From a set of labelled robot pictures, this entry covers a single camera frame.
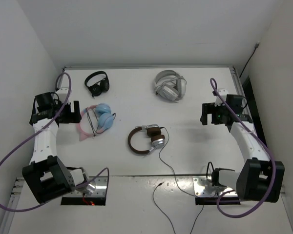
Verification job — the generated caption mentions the black wall cable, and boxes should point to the black wall cable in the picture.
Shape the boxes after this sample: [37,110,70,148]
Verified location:
[239,42,260,78]

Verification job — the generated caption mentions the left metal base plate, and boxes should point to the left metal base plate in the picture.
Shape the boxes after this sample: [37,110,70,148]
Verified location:
[63,176,108,198]

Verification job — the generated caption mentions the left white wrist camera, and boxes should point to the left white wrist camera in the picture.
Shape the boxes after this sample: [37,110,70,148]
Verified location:
[56,88,70,102]

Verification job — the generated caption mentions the black headphones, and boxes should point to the black headphones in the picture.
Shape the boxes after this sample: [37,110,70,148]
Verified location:
[84,71,110,98]

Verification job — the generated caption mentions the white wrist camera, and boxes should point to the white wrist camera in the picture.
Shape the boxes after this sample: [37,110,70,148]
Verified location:
[212,89,229,107]
[56,88,70,102]

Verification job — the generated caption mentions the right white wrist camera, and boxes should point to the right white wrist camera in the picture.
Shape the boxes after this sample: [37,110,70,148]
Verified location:
[212,89,229,107]

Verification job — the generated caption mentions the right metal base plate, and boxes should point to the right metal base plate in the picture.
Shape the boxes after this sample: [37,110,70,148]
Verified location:
[193,175,237,198]

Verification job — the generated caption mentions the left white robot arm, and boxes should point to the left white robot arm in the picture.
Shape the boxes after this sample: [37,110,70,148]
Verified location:
[22,92,87,204]

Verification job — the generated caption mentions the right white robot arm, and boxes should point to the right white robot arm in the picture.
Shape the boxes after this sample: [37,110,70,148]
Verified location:
[200,95,285,203]

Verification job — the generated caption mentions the thin black headphone cable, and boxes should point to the thin black headphone cable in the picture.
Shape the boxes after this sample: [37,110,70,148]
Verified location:
[152,126,206,234]

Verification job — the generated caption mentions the white grey headphones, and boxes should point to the white grey headphones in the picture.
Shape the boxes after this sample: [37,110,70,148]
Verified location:
[154,70,187,102]

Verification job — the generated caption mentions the brown silver headphones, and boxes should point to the brown silver headphones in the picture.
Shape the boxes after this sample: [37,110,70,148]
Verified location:
[127,124,167,156]

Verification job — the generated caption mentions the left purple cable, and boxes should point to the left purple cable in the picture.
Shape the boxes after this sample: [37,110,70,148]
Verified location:
[0,72,110,212]

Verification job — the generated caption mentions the metal base plate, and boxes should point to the metal base plate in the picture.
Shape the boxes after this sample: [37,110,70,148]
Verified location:
[63,176,108,198]
[193,175,237,198]

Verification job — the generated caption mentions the blue pink headphones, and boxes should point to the blue pink headphones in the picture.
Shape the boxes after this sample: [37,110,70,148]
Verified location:
[76,103,116,141]

